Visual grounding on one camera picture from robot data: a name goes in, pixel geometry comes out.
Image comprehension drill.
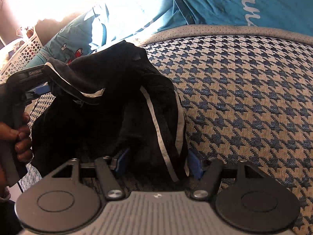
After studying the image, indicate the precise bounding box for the black garment with white stripes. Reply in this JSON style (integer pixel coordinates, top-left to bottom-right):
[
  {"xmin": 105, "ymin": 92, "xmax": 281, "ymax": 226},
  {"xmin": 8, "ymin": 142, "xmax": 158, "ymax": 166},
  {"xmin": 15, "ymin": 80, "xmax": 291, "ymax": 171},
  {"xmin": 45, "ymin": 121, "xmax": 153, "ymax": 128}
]
[{"xmin": 31, "ymin": 41, "xmax": 189, "ymax": 185}]

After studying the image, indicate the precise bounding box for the person's left hand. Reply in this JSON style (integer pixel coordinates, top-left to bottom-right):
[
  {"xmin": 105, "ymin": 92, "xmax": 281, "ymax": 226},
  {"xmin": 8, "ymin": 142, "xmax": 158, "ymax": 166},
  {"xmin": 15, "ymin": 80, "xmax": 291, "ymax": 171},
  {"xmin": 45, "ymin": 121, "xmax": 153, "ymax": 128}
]
[{"xmin": 1, "ymin": 112, "xmax": 33, "ymax": 163}]

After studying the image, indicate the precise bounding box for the white perforated laundry basket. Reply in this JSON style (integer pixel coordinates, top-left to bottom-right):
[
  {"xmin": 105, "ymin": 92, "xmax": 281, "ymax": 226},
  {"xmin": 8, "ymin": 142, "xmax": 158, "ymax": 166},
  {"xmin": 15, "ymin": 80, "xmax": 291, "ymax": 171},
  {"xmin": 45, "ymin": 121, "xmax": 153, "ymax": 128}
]
[{"xmin": 1, "ymin": 28, "xmax": 42, "ymax": 83}]

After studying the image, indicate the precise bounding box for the houndstooth blue beige mattress cover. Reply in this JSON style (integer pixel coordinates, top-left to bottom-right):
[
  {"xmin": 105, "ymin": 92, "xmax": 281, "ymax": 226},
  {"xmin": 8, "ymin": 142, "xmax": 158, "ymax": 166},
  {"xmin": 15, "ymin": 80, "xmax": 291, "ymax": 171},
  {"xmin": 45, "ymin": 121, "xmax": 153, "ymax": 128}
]
[{"xmin": 143, "ymin": 25, "xmax": 312, "ymax": 234}]

